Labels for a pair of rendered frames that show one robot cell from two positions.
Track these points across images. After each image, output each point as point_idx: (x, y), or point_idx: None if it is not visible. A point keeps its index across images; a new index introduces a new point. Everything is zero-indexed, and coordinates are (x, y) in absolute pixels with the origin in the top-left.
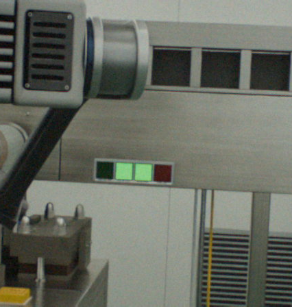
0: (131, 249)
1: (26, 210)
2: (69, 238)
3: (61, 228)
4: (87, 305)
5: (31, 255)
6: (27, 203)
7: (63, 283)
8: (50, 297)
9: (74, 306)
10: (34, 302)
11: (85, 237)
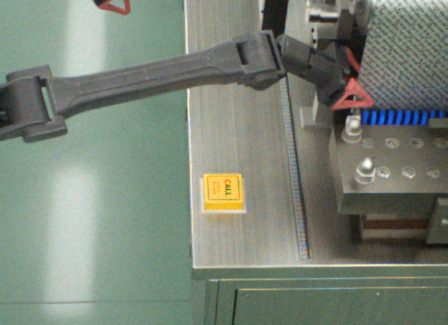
0: None
1: (24, 138)
2: (345, 193)
3: (358, 173)
4: (322, 280)
5: (332, 168)
6: (40, 131)
7: (343, 231)
8: (254, 231)
9: (217, 265)
10: (222, 220)
11: (437, 209)
